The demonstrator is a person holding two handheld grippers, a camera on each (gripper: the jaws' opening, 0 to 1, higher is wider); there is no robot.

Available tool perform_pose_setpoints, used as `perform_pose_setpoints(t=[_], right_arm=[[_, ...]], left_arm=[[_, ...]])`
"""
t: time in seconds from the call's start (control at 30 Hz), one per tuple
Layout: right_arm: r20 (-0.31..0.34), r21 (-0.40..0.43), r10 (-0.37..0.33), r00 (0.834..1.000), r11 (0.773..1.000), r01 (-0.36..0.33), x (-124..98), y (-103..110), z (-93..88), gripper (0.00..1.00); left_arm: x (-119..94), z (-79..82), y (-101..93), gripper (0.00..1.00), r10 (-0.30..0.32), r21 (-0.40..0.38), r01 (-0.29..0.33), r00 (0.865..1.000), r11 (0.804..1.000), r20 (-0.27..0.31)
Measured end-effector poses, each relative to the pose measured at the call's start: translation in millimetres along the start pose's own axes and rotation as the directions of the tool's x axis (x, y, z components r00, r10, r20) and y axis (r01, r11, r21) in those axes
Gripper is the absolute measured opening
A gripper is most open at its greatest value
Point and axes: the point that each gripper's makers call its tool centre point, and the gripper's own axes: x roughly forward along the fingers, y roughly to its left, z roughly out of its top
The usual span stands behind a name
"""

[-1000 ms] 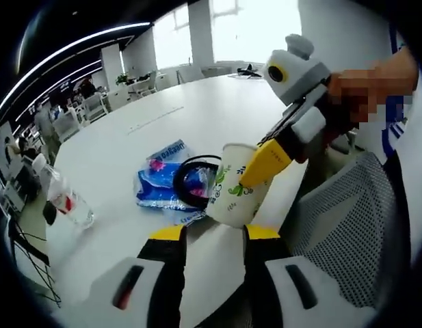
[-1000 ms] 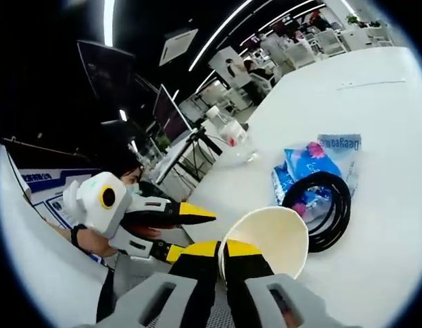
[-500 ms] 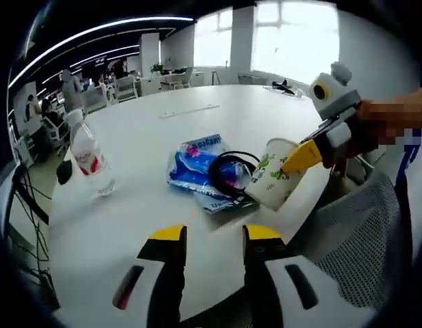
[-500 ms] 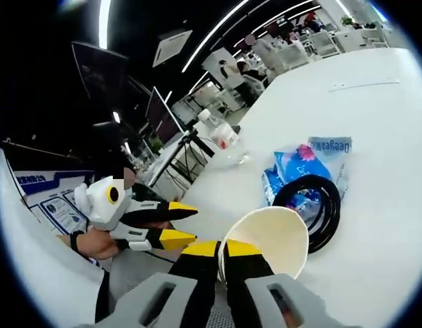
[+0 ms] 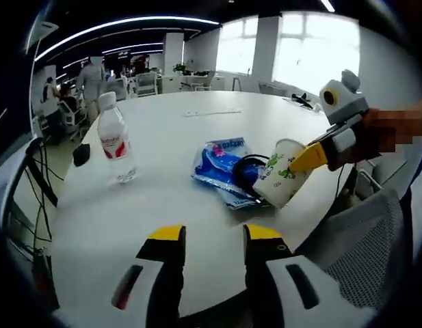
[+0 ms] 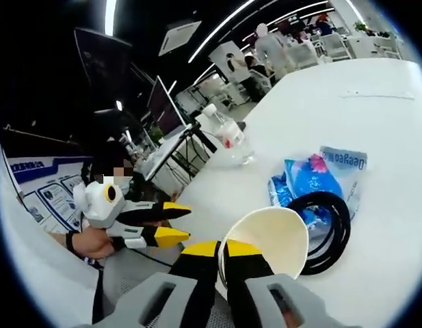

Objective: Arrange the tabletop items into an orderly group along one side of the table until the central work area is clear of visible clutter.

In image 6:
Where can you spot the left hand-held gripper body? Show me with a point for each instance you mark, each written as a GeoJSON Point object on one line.
{"type": "Point", "coordinates": [101, 208]}

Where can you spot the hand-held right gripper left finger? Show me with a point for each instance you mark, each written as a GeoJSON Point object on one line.
{"type": "Point", "coordinates": [193, 283]}

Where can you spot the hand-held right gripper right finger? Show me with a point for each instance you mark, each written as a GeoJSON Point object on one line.
{"type": "Point", "coordinates": [251, 287]}

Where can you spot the white printed paper cup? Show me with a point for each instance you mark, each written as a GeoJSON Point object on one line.
{"type": "Point", "coordinates": [275, 235]}

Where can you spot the clear plastic water bottle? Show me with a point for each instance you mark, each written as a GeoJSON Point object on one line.
{"type": "Point", "coordinates": [231, 136]}

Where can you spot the blue wipes packet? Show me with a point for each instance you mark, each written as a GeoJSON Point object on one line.
{"type": "Point", "coordinates": [310, 181]}

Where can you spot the white plastic bag blue print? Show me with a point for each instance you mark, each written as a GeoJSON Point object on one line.
{"type": "Point", "coordinates": [354, 164]}

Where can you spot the person's left hand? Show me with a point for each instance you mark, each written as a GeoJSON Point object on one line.
{"type": "Point", "coordinates": [92, 242]}

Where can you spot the black wrist band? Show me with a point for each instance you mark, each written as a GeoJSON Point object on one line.
{"type": "Point", "coordinates": [71, 241]}

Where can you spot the person's white shirt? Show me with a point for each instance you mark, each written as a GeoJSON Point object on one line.
{"type": "Point", "coordinates": [33, 273]}

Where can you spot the open laptop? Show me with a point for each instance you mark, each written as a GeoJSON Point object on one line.
{"type": "Point", "coordinates": [162, 106]}

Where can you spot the large black display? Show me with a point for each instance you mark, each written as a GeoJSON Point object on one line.
{"type": "Point", "coordinates": [104, 61]}

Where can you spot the white pillar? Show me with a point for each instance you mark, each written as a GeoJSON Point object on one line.
{"type": "Point", "coordinates": [231, 61]}

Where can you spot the ceiling air vent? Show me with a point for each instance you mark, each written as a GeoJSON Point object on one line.
{"type": "Point", "coordinates": [180, 37]}

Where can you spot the white table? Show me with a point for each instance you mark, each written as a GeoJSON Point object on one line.
{"type": "Point", "coordinates": [333, 119]}

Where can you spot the ceiling light strip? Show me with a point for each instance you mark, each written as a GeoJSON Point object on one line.
{"type": "Point", "coordinates": [221, 27]}

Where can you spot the white office chair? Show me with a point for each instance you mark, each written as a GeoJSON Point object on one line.
{"type": "Point", "coordinates": [303, 56]}
{"type": "Point", "coordinates": [335, 46]}

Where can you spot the potted green plant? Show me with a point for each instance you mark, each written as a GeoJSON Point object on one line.
{"type": "Point", "coordinates": [360, 26]}

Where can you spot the blue wall poster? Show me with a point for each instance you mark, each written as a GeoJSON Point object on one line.
{"type": "Point", "coordinates": [53, 191]}

